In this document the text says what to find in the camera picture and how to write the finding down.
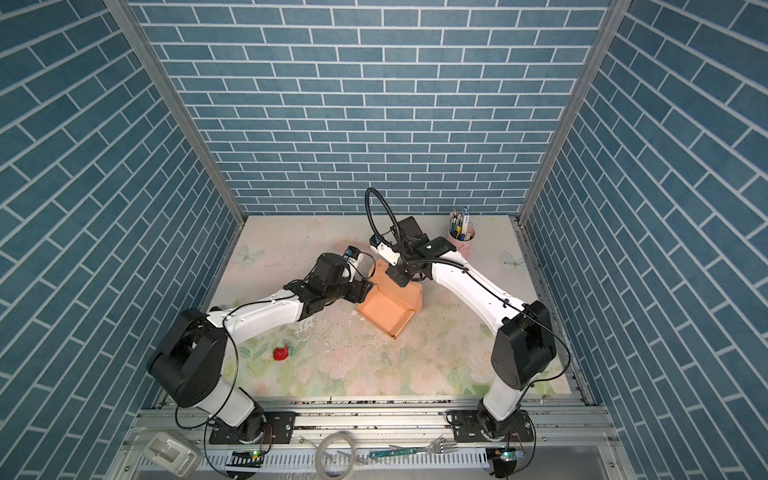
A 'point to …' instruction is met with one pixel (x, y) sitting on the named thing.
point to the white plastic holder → (174, 453)
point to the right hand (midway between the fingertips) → (393, 263)
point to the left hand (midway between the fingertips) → (364, 280)
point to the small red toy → (281, 354)
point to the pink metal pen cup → (462, 237)
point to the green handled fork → (438, 446)
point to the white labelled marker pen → (465, 223)
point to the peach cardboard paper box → (390, 305)
